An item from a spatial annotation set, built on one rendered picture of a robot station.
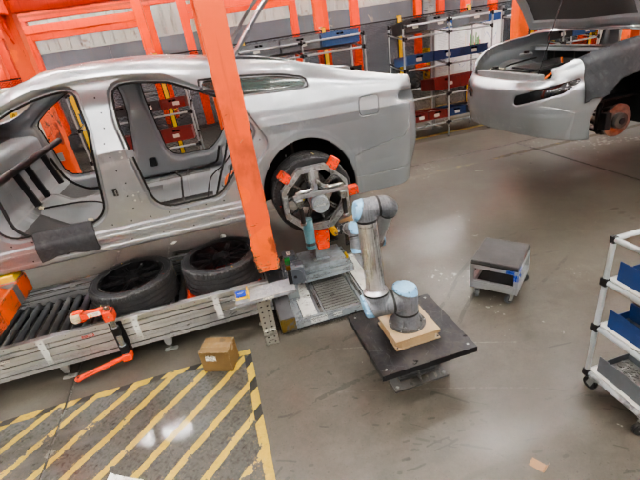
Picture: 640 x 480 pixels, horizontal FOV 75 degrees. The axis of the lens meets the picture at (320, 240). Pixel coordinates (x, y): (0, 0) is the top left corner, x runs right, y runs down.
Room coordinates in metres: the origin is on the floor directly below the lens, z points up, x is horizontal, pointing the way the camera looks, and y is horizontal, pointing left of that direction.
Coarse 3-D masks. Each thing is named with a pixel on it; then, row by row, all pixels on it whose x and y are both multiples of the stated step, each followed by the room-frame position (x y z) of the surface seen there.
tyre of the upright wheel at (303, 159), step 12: (300, 156) 3.29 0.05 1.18; (312, 156) 3.25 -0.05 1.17; (324, 156) 3.30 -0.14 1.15; (288, 168) 3.21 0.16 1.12; (336, 168) 3.28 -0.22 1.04; (276, 180) 3.23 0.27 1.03; (348, 180) 3.29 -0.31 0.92; (276, 192) 3.18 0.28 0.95; (276, 204) 3.18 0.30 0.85; (300, 228) 3.21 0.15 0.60
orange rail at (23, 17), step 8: (128, 0) 10.74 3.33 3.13; (144, 0) 10.80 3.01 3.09; (152, 0) 10.84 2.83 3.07; (160, 0) 10.87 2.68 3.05; (168, 0) 10.90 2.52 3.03; (64, 8) 10.47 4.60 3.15; (72, 8) 10.50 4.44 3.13; (80, 8) 10.53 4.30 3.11; (88, 8) 10.56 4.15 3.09; (96, 8) 10.60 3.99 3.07; (104, 8) 10.63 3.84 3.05; (112, 8) 10.66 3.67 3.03; (120, 8) 10.70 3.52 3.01; (128, 8) 10.82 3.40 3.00; (24, 16) 10.31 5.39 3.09; (32, 16) 10.34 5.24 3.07; (40, 16) 10.37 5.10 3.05; (48, 16) 10.40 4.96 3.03; (56, 16) 10.43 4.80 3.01; (64, 16) 10.54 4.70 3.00
